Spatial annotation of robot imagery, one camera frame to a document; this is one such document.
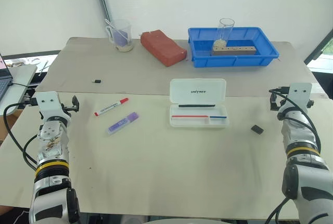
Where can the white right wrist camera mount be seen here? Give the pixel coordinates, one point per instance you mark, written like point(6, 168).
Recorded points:
point(299, 92)

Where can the red brick-shaped block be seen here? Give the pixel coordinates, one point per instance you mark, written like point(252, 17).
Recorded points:
point(164, 48)

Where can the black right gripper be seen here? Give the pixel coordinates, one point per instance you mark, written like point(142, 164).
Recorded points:
point(283, 103)

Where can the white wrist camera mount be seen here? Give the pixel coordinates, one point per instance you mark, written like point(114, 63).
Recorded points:
point(299, 92)
point(48, 104)

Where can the wooden block with holes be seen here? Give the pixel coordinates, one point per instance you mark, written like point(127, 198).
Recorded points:
point(234, 51)

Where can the clear plastic measuring cup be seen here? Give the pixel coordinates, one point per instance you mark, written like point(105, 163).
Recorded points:
point(122, 37)

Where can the dark laptop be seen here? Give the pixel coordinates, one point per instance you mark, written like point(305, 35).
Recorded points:
point(4, 78)

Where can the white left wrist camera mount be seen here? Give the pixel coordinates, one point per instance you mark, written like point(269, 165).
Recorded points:
point(48, 104)

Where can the white plastic pencil case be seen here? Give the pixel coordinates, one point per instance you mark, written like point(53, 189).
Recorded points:
point(197, 104)

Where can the grey metal post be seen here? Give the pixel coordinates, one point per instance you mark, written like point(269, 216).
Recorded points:
point(102, 0)

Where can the purple highlighter pen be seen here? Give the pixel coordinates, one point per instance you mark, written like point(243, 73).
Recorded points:
point(122, 123)

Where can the metal stirring rod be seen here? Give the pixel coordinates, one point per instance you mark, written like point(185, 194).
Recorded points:
point(114, 27)

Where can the clear tall glass tube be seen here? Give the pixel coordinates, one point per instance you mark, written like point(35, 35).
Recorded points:
point(225, 33)

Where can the blue plastic bin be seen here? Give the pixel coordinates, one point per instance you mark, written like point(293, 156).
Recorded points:
point(234, 57)

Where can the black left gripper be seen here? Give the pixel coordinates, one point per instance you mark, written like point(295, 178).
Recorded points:
point(67, 107)

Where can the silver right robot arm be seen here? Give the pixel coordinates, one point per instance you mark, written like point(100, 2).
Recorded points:
point(301, 161)

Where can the white marker with red cap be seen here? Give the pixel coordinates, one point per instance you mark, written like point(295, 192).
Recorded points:
point(112, 106)

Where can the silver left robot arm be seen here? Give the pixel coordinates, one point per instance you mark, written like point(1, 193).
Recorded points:
point(50, 153)

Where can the thin red pen refill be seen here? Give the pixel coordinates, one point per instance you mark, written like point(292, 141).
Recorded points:
point(190, 116)

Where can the white side table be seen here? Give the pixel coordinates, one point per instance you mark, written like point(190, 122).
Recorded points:
point(23, 76)

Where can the dark window frame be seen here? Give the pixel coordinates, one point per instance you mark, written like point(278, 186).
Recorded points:
point(318, 47)

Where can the small black eraser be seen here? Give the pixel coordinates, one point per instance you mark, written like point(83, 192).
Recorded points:
point(257, 129)

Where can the black pen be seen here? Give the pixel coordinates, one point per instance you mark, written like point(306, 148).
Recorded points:
point(197, 105)

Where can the small black usb adapter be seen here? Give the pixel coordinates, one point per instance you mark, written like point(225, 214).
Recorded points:
point(96, 81)

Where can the thin blue pen refill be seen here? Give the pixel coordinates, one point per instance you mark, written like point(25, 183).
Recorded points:
point(218, 117)

